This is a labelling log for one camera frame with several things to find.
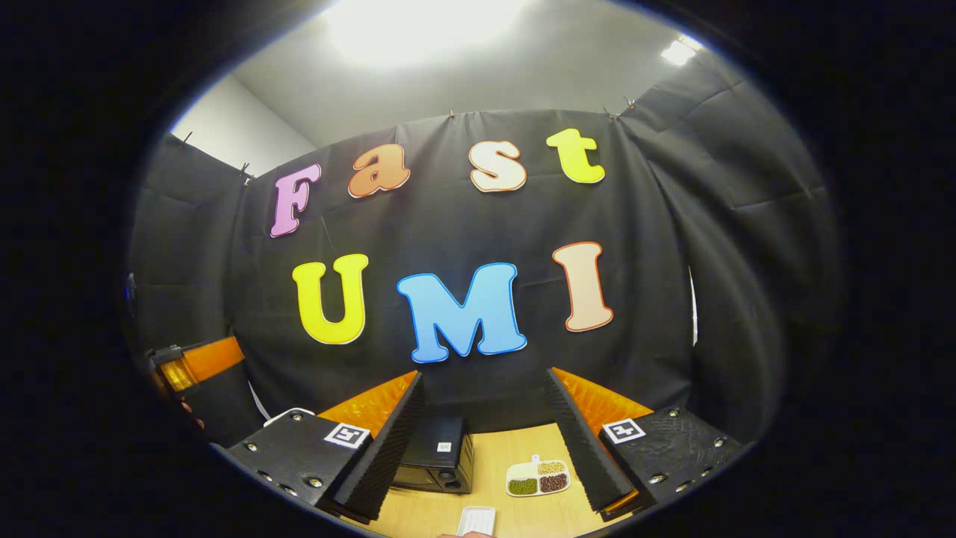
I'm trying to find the white toaster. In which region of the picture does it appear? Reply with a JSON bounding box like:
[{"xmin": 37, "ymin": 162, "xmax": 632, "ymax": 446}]
[{"xmin": 263, "ymin": 407, "xmax": 316, "ymax": 428}]

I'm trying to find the white rectangular dish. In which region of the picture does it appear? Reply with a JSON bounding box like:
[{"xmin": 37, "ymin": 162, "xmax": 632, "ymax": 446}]
[{"xmin": 456, "ymin": 506, "xmax": 498, "ymax": 538}]

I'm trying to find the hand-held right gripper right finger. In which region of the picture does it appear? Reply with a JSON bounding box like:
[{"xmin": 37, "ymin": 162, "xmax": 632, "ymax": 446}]
[{"xmin": 545, "ymin": 368, "xmax": 744, "ymax": 522}]

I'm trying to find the ceiling light panel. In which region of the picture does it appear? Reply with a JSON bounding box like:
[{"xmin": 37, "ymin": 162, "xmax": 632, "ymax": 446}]
[{"xmin": 660, "ymin": 37, "xmax": 701, "ymax": 67}]

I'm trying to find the white divided bean tray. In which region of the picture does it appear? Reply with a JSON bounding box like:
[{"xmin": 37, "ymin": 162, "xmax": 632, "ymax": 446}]
[{"xmin": 506, "ymin": 454, "xmax": 572, "ymax": 498}]

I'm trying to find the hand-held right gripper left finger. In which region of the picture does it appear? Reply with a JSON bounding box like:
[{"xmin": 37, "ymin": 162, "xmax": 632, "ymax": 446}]
[{"xmin": 224, "ymin": 371, "xmax": 425, "ymax": 522}]

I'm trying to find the black electric oven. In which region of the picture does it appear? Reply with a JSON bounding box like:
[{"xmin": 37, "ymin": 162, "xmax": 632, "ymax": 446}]
[{"xmin": 391, "ymin": 415, "xmax": 476, "ymax": 495}]

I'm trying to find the black backdrop cloth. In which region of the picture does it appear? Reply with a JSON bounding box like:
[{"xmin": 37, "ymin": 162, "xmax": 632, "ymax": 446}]
[{"xmin": 127, "ymin": 52, "xmax": 845, "ymax": 449}]

